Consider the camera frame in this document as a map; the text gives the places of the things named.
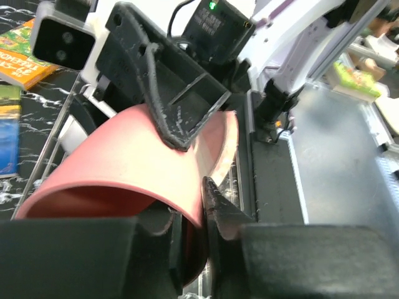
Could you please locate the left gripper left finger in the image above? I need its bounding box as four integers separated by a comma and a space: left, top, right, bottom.
1, 215, 183, 298

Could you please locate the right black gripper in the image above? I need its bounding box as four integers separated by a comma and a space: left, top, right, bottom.
96, 1, 256, 151

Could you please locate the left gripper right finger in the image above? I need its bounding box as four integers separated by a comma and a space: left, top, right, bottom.
203, 177, 398, 298

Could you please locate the pink cup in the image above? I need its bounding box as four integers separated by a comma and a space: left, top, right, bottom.
16, 104, 238, 283

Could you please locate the metal wire dish rack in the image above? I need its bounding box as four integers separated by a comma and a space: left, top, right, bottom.
11, 74, 82, 219

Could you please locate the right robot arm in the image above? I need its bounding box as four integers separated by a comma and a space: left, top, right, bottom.
96, 1, 343, 151

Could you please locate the orange green book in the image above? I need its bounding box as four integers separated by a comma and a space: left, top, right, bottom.
1, 19, 58, 90

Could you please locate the blue landscape book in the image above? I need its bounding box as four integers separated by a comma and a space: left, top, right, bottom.
0, 85, 21, 179

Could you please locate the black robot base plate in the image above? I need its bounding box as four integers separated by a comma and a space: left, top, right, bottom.
236, 91, 309, 224

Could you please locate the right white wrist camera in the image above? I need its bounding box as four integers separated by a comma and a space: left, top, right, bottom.
30, 1, 115, 85

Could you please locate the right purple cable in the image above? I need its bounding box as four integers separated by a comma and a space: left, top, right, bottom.
255, 0, 297, 26

